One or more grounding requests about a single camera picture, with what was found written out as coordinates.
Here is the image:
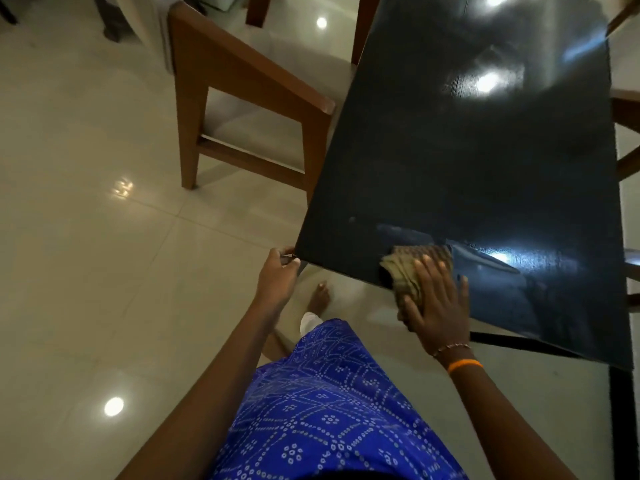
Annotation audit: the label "beaded bracelet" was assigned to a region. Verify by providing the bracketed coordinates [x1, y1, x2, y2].
[432, 342, 473, 359]

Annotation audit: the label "person's right hand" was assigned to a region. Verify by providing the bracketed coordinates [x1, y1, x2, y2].
[397, 254, 471, 358]

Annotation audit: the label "orange wristband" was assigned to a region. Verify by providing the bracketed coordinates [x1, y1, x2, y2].
[446, 358, 485, 375]

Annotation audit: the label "blue patterned dress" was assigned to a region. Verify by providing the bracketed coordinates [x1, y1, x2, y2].
[209, 318, 469, 480]

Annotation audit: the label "person's right foot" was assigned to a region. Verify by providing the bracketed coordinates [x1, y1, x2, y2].
[305, 281, 332, 318]

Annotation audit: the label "person's left hand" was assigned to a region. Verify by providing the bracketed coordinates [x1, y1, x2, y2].
[252, 247, 302, 315]

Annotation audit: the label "person's left forearm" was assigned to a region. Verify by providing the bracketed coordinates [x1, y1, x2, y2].
[115, 299, 281, 480]

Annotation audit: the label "black table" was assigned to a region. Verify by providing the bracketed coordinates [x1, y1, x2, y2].
[295, 0, 640, 480]

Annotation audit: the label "wooden chair grey backrest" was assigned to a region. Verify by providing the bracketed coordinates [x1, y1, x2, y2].
[112, 0, 383, 205]
[605, 0, 640, 313]

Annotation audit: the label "person's right forearm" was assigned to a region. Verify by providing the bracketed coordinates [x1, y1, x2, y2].
[445, 354, 579, 480]

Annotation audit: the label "checkered brown cloth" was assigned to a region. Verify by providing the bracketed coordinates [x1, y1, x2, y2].
[379, 244, 455, 321]

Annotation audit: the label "white trousers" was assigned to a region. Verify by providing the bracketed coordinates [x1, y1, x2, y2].
[299, 312, 325, 338]

